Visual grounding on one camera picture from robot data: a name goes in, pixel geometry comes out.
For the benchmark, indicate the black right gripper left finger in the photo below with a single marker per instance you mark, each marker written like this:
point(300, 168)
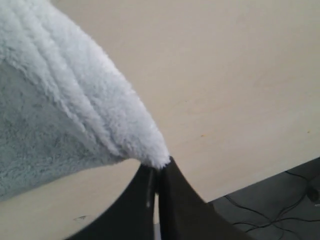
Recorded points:
point(131, 216)

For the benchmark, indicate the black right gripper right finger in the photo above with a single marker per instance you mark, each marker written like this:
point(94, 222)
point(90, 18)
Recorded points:
point(183, 215)

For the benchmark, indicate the light blue fluffy towel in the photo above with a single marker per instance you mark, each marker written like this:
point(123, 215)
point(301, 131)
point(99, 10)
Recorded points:
point(64, 106)

